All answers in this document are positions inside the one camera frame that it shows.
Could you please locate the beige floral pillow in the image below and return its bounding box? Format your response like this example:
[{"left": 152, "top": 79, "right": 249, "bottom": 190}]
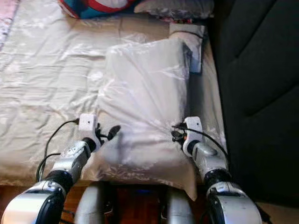
[{"left": 82, "top": 37, "right": 206, "bottom": 201}]

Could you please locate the silver left robot leg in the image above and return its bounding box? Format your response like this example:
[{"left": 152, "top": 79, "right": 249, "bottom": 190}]
[{"left": 75, "top": 182, "right": 115, "bottom": 224}]

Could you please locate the silver robot leg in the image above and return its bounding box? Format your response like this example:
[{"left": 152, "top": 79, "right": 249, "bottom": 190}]
[
  {"left": 75, "top": 182, "right": 115, "bottom": 224},
  {"left": 161, "top": 187, "right": 197, "bottom": 224}
]

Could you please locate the beige floral bed sheet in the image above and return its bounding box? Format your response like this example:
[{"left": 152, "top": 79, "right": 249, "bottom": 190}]
[{"left": 0, "top": 0, "right": 227, "bottom": 187}]

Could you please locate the silver right robot leg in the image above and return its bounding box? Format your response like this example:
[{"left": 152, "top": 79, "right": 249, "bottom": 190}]
[{"left": 161, "top": 187, "right": 197, "bottom": 224}]

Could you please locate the white small pillow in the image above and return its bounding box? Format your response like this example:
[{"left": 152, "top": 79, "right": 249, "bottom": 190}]
[{"left": 170, "top": 22, "right": 208, "bottom": 74}]

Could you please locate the grey patterned pillow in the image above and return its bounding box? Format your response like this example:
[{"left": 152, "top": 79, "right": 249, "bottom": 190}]
[{"left": 133, "top": 0, "right": 215, "bottom": 21}]

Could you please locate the red white blue shield cushion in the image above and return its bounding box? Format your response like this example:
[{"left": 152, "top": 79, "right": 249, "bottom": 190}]
[{"left": 58, "top": 0, "right": 143, "bottom": 19}]

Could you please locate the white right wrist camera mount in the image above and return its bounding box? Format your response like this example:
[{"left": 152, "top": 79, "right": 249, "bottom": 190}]
[{"left": 183, "top": 116, "right": 204, "bottom": 154}]

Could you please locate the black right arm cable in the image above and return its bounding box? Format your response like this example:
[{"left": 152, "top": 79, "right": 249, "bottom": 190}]
[{"left": 173, "top": 122, "right": 232, "bottom": 168}]

